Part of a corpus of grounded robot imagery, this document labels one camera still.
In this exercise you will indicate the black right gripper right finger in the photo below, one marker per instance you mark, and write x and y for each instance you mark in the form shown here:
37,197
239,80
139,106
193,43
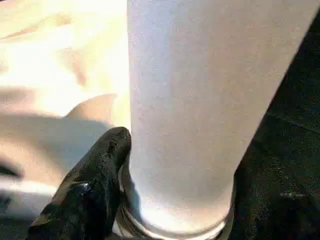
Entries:
280,205

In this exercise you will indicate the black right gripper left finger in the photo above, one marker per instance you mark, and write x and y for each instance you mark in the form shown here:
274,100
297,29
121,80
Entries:
85,200

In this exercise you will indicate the white plastic table leg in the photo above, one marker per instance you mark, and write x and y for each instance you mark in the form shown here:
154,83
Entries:
200,100

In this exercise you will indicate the white plastic table top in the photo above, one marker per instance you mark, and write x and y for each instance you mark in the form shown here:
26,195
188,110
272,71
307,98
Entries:
55,65

